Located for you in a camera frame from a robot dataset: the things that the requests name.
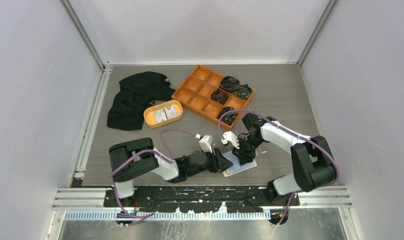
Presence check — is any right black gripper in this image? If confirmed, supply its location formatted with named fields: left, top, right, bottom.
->
left=232, top=134, right=264, bottom=166

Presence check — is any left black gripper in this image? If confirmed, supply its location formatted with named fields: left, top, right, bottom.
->
left=187, top=146, right=233, bottom=177

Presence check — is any beige card holder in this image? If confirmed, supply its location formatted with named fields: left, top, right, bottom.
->
left=222, top=151, right=257, bottom=177

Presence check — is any orange oval tray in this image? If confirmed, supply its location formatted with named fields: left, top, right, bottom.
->
left=143, top=100, right=183, bottom=128

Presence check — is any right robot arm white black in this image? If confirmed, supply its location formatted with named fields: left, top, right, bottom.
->
left=233, top=113, right=339, bottom=206

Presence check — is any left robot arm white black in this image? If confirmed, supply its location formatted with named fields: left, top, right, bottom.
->
left=108, top=135, right=233, bottom=207

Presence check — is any right credit card in tray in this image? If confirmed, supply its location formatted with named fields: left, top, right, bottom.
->
left=164, top=104, right=179, bottom=119

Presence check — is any credit card in tray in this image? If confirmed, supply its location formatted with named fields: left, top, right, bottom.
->
left=164, top=104, right=179, bottom=119
left=153, top=108, right=168, bottom=124

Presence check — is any left credit card in tray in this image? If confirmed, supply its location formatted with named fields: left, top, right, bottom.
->
left=153, top=108, right=168, bottom=124

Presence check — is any green yellow rolled tie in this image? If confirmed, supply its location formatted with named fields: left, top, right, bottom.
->
left=217, top=106, right=238, bottom=126

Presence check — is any green patterned rolled tie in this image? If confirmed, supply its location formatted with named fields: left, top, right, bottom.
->
left=234, top=84, right=253, bottom=100

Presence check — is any dark red rolled tie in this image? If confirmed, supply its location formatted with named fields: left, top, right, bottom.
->
left=210, top=88, right=229, bottom=105

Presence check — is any dark brown rolled tie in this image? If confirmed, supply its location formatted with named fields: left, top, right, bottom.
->
left=219, top=76, right=241, bottom=93

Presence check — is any orange compartment organizer box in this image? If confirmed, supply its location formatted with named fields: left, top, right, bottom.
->
left=172, top=65, right=256, bottom=130

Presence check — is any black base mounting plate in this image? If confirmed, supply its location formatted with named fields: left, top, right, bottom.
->
left=120, top=186, right=300, bottom=213

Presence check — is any black cloth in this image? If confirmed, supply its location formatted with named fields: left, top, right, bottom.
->
left=106, top=71, right=176, bottom=131

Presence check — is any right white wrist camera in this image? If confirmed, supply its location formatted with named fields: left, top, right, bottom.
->
left=221, top=131, right=240, bottom=149

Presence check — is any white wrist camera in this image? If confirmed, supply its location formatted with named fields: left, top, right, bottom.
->
left=199, top=135, right=213, bottom=153
left=221, top=131, right=240, bottom=149

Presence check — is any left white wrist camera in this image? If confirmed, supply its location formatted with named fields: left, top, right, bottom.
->
left=199, top=135, right=213, bottom=153

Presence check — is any aluminium front frame rail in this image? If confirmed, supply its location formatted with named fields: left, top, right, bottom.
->
left=52, top=186, right=352, bottom=225

